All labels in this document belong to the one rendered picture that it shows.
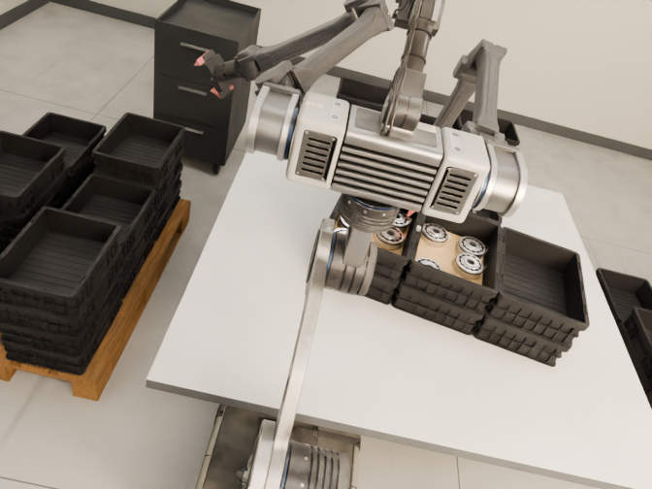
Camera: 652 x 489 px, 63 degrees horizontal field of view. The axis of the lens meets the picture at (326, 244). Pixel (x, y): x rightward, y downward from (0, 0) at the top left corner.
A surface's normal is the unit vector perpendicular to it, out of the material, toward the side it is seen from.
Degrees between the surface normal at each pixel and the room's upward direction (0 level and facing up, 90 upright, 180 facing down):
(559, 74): 90
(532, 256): 90
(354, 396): 0
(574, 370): 0
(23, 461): 0
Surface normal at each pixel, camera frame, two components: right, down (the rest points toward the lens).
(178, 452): 0.22, -0.74
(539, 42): -0.11, 0.63
